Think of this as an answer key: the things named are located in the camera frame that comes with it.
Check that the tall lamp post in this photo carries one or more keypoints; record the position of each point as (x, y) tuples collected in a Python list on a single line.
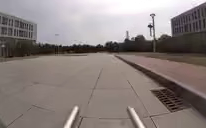
[(153, 33)]

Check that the dry grass strip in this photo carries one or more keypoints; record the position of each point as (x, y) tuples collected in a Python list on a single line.
[(194, 60)]

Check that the reddish paved sidewalk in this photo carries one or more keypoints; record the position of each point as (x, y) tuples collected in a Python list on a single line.
[(191, 74)]

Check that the robot's own part right stub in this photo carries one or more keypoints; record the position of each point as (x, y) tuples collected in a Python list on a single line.
[(136, 117)]

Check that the metal drain grate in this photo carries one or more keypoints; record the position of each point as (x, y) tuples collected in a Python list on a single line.
[(169, 99)]

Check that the slim tower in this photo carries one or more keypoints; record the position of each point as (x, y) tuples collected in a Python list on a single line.
[(127, 35)]

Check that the grey building with window rows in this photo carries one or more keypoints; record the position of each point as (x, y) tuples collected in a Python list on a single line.
[(194, 20)]

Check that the robot's own part left stub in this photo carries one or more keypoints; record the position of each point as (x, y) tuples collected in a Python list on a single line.
[(71, 117)]

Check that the grey stone kerb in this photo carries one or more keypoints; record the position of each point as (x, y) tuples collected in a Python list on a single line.
[(191, 96)]

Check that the robot's own part stub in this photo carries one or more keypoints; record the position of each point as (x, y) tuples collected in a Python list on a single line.
[(71, 117), (136, 117)]

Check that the grey concrete slab road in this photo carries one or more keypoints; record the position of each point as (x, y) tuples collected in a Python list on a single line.
[(74, 76)]

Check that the row of dark trees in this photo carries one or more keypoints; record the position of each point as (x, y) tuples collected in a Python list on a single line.
[(91, 48)]

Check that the white building with window rows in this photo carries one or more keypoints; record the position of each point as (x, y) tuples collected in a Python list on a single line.
[(11, 30)]

